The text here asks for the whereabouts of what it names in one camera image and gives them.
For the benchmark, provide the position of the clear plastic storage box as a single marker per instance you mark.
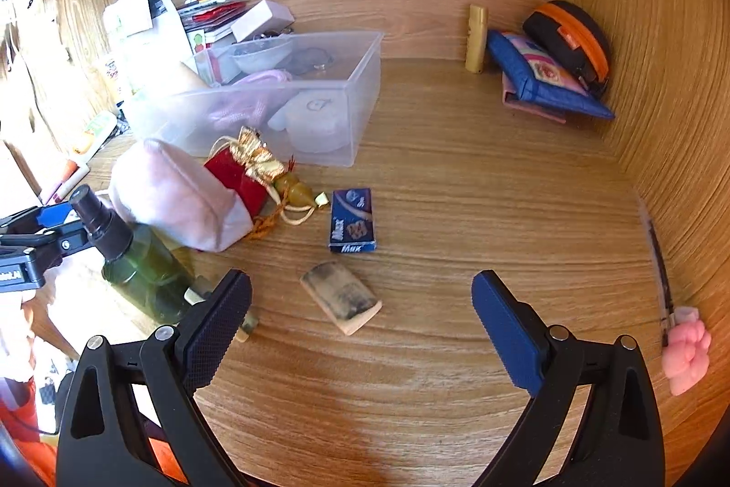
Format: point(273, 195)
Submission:
point(365, 82)

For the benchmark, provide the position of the wooden desktop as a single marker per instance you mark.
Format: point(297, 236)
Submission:
point(456, 190)

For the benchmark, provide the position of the orange clothing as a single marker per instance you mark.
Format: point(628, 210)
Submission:
point(17, 424)

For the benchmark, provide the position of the small blue cardboard box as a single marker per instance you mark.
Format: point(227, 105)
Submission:
point(352, 219)

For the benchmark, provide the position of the pink knitted pouch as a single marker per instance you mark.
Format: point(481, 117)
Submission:
point(245, 99)

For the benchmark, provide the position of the clear plastic dish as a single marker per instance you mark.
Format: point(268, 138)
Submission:
point(259, 53)

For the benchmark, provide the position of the pink wallet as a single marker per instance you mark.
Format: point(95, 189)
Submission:
point(530, 107)

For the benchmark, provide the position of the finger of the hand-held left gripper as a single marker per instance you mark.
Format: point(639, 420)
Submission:
point(54, 214)
point(64, 241)

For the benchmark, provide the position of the worn wooden block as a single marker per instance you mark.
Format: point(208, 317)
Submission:
point(339, 296)

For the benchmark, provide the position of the white rectangular box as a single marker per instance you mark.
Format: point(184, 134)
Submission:
point(262, 19)

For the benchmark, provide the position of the gourd pendant with tassel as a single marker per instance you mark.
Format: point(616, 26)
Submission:
point(294, 190)

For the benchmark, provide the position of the green and orange tube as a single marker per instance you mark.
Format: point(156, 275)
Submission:
point(94, 133)

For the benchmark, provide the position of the blue fabric pouch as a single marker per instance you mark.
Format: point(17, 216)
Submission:
point(513, 59)

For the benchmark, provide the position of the gold cylinder stamp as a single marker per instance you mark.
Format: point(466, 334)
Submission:
point(476, 42)

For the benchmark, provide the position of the pink squishy toy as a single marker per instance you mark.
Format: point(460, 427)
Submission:
point(687, 353)

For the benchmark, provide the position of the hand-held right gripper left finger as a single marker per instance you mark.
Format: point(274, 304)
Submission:
point(219, 327)

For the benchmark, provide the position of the green spray bottle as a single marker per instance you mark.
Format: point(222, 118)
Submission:
point(142, 270)

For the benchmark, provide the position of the pink plush pouch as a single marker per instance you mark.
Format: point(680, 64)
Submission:
point(171, 190)

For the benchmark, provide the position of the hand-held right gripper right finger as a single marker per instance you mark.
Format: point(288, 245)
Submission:
point(507, 333)

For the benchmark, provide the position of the white round case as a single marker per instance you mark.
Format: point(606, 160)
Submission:
point(313, 122)

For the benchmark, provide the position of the white paper bag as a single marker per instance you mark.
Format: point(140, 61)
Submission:
point(148, 25)

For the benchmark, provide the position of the dark pen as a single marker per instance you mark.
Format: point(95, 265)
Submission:
point(661, 270)

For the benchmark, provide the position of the black pouch with orange zipper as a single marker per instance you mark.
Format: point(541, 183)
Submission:
point(562, 33)

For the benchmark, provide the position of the stack of books and packets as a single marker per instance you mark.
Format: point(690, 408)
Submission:
point(214, 10)

